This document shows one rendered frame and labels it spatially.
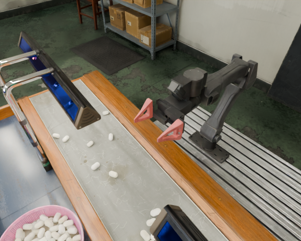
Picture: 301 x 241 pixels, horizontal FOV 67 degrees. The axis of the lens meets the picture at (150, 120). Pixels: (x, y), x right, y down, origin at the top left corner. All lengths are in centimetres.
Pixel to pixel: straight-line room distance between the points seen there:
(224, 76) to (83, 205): 65
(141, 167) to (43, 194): 41
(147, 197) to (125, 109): 47
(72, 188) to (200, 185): 47
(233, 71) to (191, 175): 41
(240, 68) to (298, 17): 162
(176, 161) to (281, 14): 187
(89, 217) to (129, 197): 15
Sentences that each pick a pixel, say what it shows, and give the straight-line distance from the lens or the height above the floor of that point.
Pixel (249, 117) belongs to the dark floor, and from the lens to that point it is 240.
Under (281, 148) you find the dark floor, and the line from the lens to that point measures 224.
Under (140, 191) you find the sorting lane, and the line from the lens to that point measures 90.
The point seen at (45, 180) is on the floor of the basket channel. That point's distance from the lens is 109.
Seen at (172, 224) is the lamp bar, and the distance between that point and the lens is 46.
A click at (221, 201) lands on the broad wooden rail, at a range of 89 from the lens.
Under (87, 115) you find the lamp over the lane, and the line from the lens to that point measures 68.
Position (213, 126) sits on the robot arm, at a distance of 100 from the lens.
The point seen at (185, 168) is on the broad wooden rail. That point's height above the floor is 76.
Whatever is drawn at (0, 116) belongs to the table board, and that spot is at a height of 69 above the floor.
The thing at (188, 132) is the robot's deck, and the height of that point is 67.
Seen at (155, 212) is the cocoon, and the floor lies 76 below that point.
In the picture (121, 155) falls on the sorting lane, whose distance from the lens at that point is 100.
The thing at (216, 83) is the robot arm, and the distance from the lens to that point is 77.
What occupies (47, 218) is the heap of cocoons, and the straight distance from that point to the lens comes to 93.
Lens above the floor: 154
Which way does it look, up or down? 45 degrees down
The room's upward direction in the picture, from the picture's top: straight up
